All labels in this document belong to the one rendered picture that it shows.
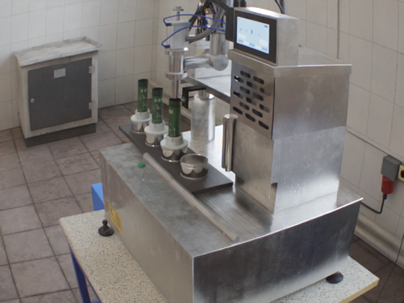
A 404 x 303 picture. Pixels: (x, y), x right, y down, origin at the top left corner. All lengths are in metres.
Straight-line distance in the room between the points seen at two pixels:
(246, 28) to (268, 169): 0.31
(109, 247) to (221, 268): 0.53
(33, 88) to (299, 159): 3.21
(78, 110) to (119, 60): 0.96
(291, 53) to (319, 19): 1.99
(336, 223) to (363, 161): 1.67
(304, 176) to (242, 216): 0.16
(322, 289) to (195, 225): 0.45
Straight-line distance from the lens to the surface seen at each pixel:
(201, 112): 1.46
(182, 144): 1.33
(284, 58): 1.00
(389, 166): 2.62
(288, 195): 1.14
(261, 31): 1.03
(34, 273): 2.65
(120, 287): 1.32
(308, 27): 3.09
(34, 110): 4.15
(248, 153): 1.14
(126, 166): 1.34
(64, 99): 4.18
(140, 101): 1.50
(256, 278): 1.13
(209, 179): 1.24
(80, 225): 1.61
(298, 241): 1.15
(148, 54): 5.11
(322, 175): 1.19
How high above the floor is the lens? 1.59
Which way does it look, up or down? 24 degrees down
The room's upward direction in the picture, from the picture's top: 2 degrees clockwise
